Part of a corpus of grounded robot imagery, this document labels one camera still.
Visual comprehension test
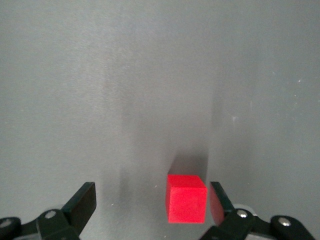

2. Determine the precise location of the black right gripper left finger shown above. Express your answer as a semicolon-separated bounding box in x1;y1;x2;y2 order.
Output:
0;181;97;240

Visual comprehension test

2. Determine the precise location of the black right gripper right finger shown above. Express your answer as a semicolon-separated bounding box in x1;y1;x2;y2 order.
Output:
201;181;317;240

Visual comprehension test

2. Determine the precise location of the small red cube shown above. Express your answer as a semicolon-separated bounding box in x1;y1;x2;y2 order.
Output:
165;174;208;224

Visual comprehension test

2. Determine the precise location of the dark grey table mat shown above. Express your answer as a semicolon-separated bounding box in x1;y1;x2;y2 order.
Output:
0;0;320;240

